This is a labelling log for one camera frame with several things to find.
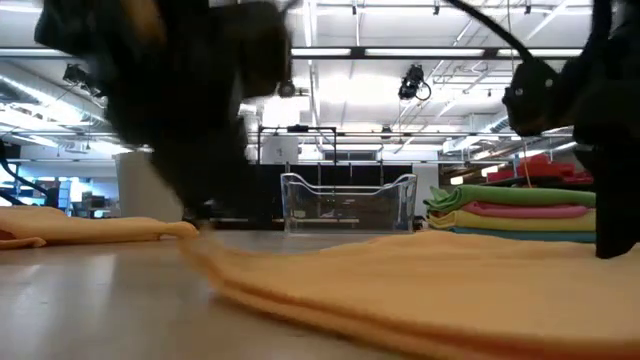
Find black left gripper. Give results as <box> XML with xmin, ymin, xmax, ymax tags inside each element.
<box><xmin>94</xmin><ymin>0</ymin><xmax>297</xmax><ymax>224</ymax></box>

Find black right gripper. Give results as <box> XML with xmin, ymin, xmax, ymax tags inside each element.
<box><xmin>502</xmin><ymin>44</ymin><xmax>640</xmax><ymax>260</ymax></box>

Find green microfiber towel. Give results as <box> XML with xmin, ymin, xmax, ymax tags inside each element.
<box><xmin>423</xmin><ymin>183</ymin><xmax>597</xmax><ymax>214</ymax></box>

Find pink microfiber towel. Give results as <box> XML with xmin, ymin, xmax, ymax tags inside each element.
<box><xmin>462</xmin><ymin>200</ymin><xmax>591</xmax><ymax>220</ymax></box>

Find yellow microfiber towel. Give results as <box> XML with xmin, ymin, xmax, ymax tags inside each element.
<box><xmin>427</xmin><ymin>208</ymin><xmax>597</xmax><ymax>233</ymax></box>

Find orange microfiber towel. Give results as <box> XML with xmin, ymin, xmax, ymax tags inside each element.
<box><xmin>177</xmin><ymin>229</ymin><xmax>640</xmax><ymax>360</ymax></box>
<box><xmin>0</xmin><ymin>204</ymin><xmax>200</xmax><ymax>250</ymax></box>

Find red shelf items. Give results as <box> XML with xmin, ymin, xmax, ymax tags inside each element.
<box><xmin>487</xmin><ymin>153</ymin><xmax>596</xmax><ymax>186</ymax></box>

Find clear plastic bin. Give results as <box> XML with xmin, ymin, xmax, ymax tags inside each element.
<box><xmin>279</xmin><ymin>172</ymin><xmax>419</xmax><ymax>235</ymax></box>

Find ceiling light strip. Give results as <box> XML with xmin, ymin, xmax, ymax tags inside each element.
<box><xmin>364</xmin><ymin>47</ymin><xmax>486</xmax><ymax>57</ymax></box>
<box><xmin>291</xmin><ymin>47</ymin><xmax>352</xmax><ymax>57</ymax></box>

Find black stand frame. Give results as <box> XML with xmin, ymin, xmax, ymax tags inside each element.
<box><xmin>256</xmin><ymin>124</ymin><xmax>338</xmax><ymax>166</ymax></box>

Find black partition wall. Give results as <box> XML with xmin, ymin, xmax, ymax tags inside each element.
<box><xmin>249</xmin><ymin>163</ymin><xmax>414</xmax><ymax>201</ymax></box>

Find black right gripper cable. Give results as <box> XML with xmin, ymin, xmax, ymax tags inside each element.
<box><xmin>442</xmin><ymin>0</ymin><xmax>539</xmax><ymax>64</ymax></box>

